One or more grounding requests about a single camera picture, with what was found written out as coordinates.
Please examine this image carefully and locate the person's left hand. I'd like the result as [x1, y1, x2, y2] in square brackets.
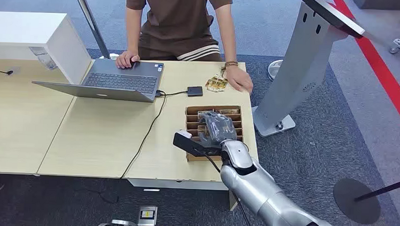
[225, 64, 255, 95]

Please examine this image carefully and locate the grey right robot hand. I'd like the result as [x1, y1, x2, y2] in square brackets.
[197, 111, 239, 149]

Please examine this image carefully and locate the person's right hand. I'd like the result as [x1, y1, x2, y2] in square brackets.
[115, 50, 142, 71]

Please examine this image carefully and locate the gold card in holder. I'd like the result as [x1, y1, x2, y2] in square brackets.
[197, 107, 240, 117]

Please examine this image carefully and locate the cardboard card holder box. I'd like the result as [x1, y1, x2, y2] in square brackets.
[183, 103, 245, 165]

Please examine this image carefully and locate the person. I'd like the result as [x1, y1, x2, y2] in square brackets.
[114, 0, 257, 95]

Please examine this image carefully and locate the grey open laptop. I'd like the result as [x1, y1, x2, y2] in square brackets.
[31, 55, 165, 104]

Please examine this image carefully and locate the white round floor device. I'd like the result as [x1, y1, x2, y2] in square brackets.
[266, 59, 284, 82]

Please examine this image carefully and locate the small black adapter box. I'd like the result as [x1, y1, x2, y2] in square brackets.
[187, 85, 204, 98]

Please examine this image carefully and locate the slanted metal pole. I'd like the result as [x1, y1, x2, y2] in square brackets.
[68, 0, 112, 60]

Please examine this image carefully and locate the grey kiosk stand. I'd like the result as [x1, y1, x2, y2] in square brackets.
[251, 0, 367, 142]

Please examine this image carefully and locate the white cabinet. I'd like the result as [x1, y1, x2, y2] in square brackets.
[0, 11, 94, 86]

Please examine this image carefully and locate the floor socket plate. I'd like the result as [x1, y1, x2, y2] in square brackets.
[138, 205, 159, 226]

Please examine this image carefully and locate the black stanchion base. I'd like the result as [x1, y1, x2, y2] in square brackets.
[332, 177, 382, 226]

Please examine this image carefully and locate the black stanchion pole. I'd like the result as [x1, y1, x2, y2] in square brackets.
[354, 175, 400, 204]

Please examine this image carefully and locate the brown bead bracelet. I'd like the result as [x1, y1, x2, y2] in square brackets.
[220, 60, 239, 78]

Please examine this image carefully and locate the black laptop cable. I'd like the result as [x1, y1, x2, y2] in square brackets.
[120, 88, 189, 182]

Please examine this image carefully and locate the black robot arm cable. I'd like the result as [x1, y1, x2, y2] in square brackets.
[201, 153, 260, 226]

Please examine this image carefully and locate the black floor cable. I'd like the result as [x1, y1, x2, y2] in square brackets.
[73, 186, 121, 205]

